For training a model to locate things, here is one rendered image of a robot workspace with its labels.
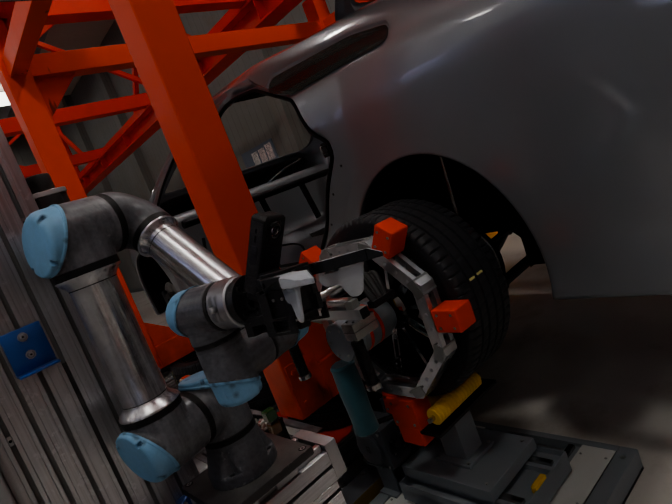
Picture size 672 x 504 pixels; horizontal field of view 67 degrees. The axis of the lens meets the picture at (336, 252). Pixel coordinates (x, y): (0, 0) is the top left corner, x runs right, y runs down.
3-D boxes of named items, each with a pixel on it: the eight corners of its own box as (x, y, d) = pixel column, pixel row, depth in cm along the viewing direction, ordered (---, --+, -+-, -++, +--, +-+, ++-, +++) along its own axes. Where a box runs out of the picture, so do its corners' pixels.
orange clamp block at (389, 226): (404, 250, 153) (408, 225, 148) (387, 260, 149) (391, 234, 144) (387, 241, 157) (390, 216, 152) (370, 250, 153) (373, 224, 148)
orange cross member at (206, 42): (334, 63, 485) (318, 20, 479) (51, 118, 329) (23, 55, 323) (326, 68, 495) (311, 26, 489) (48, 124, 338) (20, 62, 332)
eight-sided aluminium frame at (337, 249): (475, 394, 152) (415, 225, 145) (463, 406, 148) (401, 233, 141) (358, 379, 195) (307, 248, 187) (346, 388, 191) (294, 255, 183)
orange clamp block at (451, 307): (452, 321, 150) (477, 321, 143) (436, 333, 145) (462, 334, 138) (444, 299, 149) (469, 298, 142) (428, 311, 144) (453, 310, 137)
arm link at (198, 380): (264, 410, 110) (241, 355, 109) (220, 449, 100) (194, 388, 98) (228, 411, 118) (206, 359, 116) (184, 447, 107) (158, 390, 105)
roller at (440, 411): (488, 382, 176) (483, 367, 176) (438, 431, 159) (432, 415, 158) (474, 381, 181) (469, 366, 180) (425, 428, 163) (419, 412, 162)
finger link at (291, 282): (327, 321, 55) (307, 315, 64) (312, 268, 55) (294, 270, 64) (301, 330, 54) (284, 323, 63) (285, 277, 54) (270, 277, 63)
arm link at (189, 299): (210, 329, 86) (191, 282, 85) (254, 321, 79) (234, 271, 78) (174, 351, 80) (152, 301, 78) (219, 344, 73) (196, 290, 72)
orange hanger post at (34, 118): (164, 367, 351) (7, 16, 317) (138, 382, 339) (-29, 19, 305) (155, 366, 366) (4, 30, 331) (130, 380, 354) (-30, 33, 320)
